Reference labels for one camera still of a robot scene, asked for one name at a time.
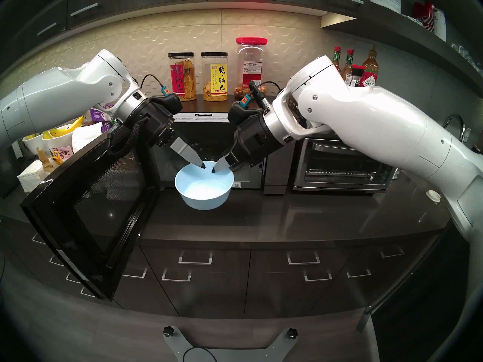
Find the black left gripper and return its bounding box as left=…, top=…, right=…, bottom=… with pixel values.
left=131, top=98, right=206, bottom=169

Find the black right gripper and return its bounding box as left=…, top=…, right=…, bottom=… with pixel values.
left=211, top=114, right=288, bottom=173

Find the light blue bowl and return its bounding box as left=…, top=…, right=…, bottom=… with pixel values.
left=174, top=161, right=234, bottom=210

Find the black glass microwave door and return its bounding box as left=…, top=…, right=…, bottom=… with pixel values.
left=21, top=127, right=161, bottom=301

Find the snack jar with red label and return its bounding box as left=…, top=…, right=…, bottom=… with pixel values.
left=168, top=52, right=197, bottom=101

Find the snack jar with yellow label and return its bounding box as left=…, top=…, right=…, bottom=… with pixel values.
left=201, top=52, right=228, bottom=102

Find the purple snack bag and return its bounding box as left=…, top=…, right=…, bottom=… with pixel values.
left=90, top=108, right=114, bottom=134

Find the clear jar with red lid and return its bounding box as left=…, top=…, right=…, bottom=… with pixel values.
left=234, top=37, right=268, bottom=99

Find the large white paper napkin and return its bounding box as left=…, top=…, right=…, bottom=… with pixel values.
left=72, top=123, right=103, bottom=153

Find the stainless steel toaster oven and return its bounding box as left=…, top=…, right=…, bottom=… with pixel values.
left=291, top=89, right=419, bottom=193

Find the yellow banana bunch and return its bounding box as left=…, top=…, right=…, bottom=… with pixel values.
left=43, top=116, right=85, bottom=138

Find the pink Korean snack pack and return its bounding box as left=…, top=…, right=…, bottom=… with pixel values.
left=53, top=146, right=74, bottom=164

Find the dark wood drawer cabinet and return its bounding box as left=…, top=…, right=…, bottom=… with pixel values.
left=8, top=222, right=442, bottom=320

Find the brown paper snack bag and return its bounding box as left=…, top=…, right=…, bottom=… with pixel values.
left=37, top=147, right=55, bottom=173

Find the green Tabasco bottle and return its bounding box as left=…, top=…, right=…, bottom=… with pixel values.
left=341, top=49, right=354, bottom=83

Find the white shaker with red cap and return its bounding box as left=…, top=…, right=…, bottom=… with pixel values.
left=349, top=64, right=365, bottom=88

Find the large Tabasco bottle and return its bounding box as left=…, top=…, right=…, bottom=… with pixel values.
left=358, top=45, right=379, bottom=88

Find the black coffee machine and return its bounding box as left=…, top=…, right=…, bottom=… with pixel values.
left=0, top=150, right=21, bottom=196

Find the chrome kitchen faucet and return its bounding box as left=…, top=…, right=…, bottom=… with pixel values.
left=441, top=114, right=466, bottom=147

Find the stack of red cups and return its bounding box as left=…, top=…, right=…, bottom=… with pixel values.
left=412, top=2, right=435, bottom=30

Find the black dishwasher front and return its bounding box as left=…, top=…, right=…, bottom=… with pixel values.
left=355, top=214, right=483, bottom=362

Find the stack of white cups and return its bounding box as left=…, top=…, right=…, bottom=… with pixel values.
left=433, top=8, right=447, bottom=42

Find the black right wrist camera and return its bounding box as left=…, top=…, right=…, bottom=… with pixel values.
left=228, top=99, right=261, bottom=126

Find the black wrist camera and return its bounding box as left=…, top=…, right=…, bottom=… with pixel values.
left=228, top=99, right=261, bottom=126
left=149, top=93, right=184, bottom=115

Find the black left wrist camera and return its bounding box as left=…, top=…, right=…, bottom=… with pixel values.
left=149, top=93, right=184, bottom=115

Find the black left wrist cable loop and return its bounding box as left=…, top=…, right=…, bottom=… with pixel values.
left=107, top=120, right=146, bottom=155

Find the black cable on base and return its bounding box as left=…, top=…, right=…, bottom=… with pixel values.
left=182, top=346, right=218, bottom=362

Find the dark wooden wall shelf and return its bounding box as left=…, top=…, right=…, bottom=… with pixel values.
left=321, top=0, right=483, bottom=98

